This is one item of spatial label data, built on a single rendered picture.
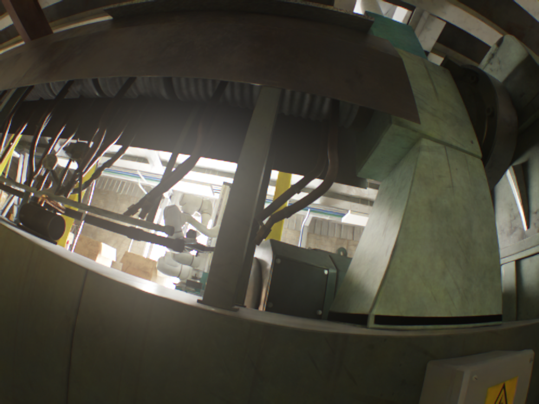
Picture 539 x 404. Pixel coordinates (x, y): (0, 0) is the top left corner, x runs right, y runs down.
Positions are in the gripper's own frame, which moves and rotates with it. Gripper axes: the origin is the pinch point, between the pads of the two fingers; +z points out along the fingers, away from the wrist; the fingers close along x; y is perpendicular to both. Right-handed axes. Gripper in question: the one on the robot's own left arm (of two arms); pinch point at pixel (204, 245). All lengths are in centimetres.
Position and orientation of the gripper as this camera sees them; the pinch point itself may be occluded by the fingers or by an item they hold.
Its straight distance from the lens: 129.8
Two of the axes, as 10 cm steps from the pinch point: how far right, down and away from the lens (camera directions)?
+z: 7.7, -1.2, -6.3
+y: -1.8, 9.0, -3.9
